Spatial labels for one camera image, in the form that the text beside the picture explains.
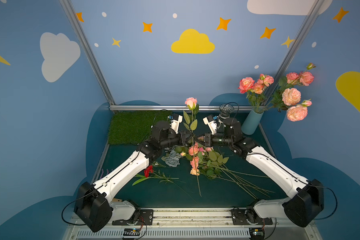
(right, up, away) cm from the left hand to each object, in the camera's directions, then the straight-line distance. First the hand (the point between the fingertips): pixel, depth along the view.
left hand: (194, 132), depth 71 cm
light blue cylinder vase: (+42, +7, +27) cm, 50 cm away
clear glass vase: (+24, +14, +30) cm, 42 cm away
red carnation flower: (-25, -25, +14) cm, 38 cm away
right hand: (+1, -3, +2) cm, 3 cm away
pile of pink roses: (+8, -19, +19) cm, 28 cm away
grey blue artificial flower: (-12, -16, +19) cm, 28 cm away
